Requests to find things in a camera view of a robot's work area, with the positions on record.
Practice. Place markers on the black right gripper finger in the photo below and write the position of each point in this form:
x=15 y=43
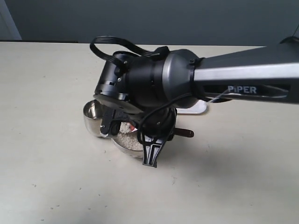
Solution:
x=152 y=147

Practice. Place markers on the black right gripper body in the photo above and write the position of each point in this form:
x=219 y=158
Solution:
x=158 y=125

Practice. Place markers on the dark red wooden spoon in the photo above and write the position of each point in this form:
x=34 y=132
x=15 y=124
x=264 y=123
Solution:
x=183 y=132

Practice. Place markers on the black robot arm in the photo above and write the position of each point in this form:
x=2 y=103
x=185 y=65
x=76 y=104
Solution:
x=147 y=88

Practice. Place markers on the steel bowl of rice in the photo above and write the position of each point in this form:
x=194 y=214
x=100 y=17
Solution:
x=127 y=142

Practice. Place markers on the small steel cup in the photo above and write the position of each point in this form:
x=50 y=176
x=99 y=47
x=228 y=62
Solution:
x=94 y=113

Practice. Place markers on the white plastic tray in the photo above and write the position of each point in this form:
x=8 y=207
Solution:
x=199 y=108

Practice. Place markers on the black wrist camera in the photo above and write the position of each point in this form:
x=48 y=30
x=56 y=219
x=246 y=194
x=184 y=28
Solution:
x=117 y=110

